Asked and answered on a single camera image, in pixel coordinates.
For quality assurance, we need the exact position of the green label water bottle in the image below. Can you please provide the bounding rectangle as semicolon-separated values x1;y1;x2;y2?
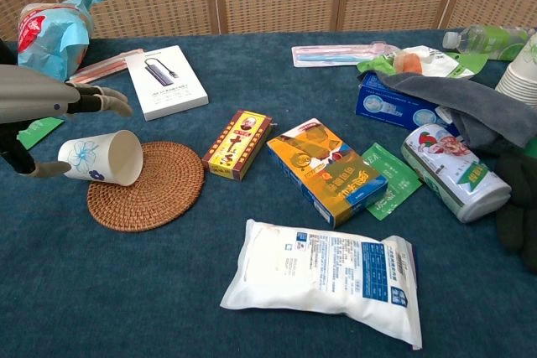
443;24;537;61

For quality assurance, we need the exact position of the grey cloth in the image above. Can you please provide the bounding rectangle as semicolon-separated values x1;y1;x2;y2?
356;71;537;149

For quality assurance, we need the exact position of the white powder bag blue label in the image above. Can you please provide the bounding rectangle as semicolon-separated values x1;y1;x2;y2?
219;218;424;351

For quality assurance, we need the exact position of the green snack packet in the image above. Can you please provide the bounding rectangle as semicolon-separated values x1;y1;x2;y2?
356;45;490;80

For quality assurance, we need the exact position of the black work glove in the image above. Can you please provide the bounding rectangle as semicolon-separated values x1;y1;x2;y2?
494;135;537;273

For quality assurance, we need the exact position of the blue cookie packet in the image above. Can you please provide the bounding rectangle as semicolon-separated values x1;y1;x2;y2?
355;71;467;135

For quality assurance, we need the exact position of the green tea sachet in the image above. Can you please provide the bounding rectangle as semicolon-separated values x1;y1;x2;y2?
361;142;424;221
16;117;66;151

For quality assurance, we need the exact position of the toothbrush blister pack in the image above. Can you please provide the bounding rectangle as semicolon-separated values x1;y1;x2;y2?
291;40;402;69

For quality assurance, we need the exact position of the red yellow medicine box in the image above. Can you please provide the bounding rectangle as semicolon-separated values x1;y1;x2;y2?
201;109;273;182

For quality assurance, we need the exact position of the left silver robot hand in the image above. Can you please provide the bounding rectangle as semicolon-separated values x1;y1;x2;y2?
0;64;133;179

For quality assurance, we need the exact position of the blue flower paper cup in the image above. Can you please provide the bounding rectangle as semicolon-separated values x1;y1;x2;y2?
57;129;144;187

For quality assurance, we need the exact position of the stack of paper cups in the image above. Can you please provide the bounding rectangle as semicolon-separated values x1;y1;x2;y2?
494;33;537;103

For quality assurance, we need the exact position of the orange blue carton box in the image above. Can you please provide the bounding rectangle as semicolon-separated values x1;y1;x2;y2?
266;117;389;229

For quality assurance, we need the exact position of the white USB hub box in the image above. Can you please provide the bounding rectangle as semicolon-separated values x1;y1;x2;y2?
124;44;210;122

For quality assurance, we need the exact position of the blue bread bag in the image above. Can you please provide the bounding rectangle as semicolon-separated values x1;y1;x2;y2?
16;0;108;82

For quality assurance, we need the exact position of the round woven rattan coaster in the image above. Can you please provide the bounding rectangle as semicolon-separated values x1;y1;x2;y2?
86;141;206;233

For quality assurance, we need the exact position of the pink flat package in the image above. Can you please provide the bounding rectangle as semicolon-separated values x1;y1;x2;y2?
68;49;146;85

